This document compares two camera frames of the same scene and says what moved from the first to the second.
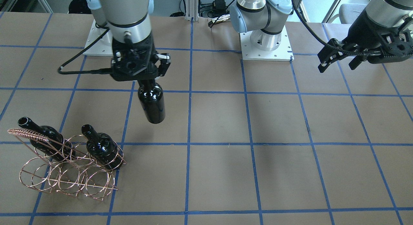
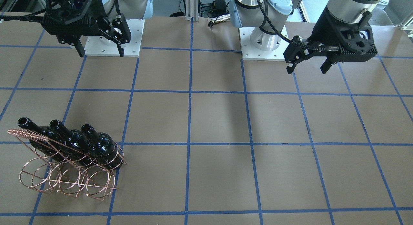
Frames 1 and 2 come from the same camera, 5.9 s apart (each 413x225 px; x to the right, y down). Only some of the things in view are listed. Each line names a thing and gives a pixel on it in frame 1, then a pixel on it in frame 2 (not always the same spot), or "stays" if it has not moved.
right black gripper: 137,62 -> 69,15
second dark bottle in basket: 103,147 stays
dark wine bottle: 151,99 -> 74,145
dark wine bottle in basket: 56,147 stays
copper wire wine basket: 72,165 stays
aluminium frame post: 191,6 stays
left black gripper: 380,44 -> 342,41
